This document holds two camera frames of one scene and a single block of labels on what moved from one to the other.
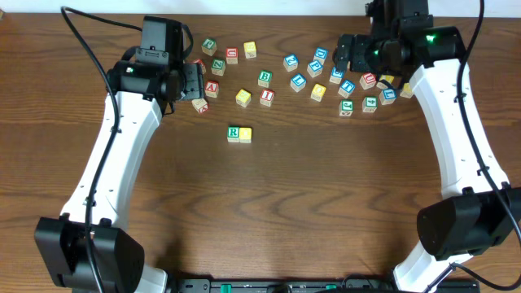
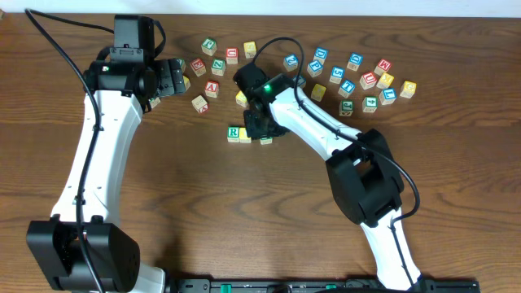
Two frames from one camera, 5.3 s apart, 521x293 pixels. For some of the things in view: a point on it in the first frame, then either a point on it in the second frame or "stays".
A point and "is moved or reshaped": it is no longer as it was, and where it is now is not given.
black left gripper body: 194,81 -> 176,76
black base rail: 311,286 stays
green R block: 233,135 stays
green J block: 346,107 stays
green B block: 264,78 is moved or reshaped
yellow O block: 245,134 stays
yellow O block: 318,92 stays
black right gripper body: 361,41 -> 257,127
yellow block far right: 406,92 stays
